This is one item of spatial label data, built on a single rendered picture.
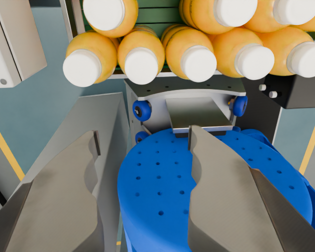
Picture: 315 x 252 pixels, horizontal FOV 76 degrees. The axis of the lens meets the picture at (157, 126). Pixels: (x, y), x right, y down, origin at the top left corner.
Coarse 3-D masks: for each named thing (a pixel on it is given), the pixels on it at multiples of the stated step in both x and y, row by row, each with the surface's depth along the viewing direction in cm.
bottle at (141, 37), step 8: (128, 32) 30; (136, 32) 27; (144, 32) 27; (152, 32) 31; (128, 40) 26; (136, 40) 25; (144, 40) 25; (152, 40) 26; (120, 48) 27; (128, 48) 25; (136, 48) 24; (144, 48) 24; (152, 48) 25; (160, 48) 27; (120, 56) 26; (160, 56) 26; (120, 64) 27; (160, 64) 27
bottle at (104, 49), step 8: (88, 32) 27; (96, 32) 28; (72, 40) 26; (80, 40) 25; (88, 40) 25; (96, 40) 26; (104, 40) 27; (112, 40) 31; (120, 40) 37; (72, 48) 25; (80, 48) 24; (88, 48) 25; (96, 48) 25; (104, 48) 26; (112, 48) 28; (96, 56) 25; (104, 56) 26; (112, 56) 28; (104, 64) 26; (112, 64) 28; (104, 72) 27; (112, 72) 29; (96, 80) 27
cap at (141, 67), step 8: (128, 56) 23; (136, 56) 23; (144, 56) 23; (152, 56) 23; (128, 64) 23; (136, 64) 23; (144, 64) 23; (152, 64) 23; (128, 72) 24; (136, 72) 24; (144, 72) 24; (152, 72) 24; (136, 80) 24; (144, 80) 24
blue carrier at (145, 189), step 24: (144, 144) 38; (168, 144) 38; (240, 144) 37; (264, 144) 37; (120, 168) 33; (144, 168) 32; (168, 168) 32; (264, 168) 32; (288, 168) 32; (120, 192) 29; (144, 192) 28; (168, 192) 28; (288, 192) 28; (144, 216) 25; (168, 216) 25; (144, 240) 24; (168, 240) 22
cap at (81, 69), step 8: (72, 56) 22; (80, 56) 22; (88, 56) 23; (64, 64) 23; (72, 64) 23; (80, 64) 23; (88, 64) 23; (96, 64) 24; (64, 72) 23; (72, 72) 23; (80, 72) 23; (88, 72) 23; (96, 72) 23; (72, 80) 24; (80, 80) 24; (88, 80) 24
